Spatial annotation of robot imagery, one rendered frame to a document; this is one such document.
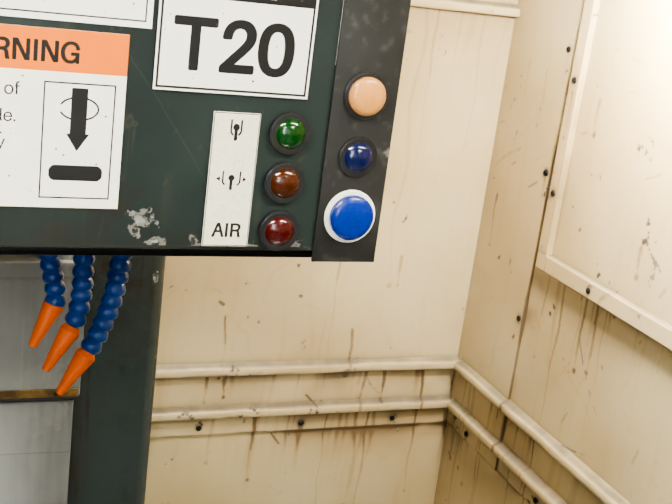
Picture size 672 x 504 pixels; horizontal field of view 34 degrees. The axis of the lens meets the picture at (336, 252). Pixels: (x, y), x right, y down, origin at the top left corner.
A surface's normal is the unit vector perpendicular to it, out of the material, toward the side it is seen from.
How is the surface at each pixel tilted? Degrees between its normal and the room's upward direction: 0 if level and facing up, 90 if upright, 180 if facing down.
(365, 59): 90
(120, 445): 90
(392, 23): 90
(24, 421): 91
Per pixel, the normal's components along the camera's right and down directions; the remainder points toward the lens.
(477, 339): -0.93, -0.01
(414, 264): 0.36, 0.31
